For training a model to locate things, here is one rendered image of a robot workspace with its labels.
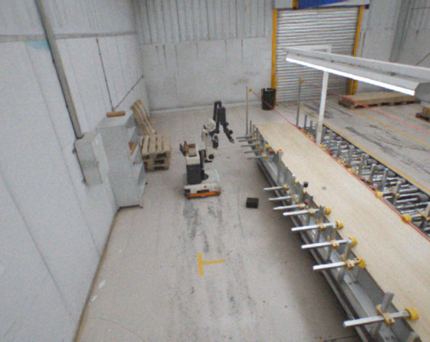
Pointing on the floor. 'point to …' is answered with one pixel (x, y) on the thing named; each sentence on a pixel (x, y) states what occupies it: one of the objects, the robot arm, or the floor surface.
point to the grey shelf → (132, 185)
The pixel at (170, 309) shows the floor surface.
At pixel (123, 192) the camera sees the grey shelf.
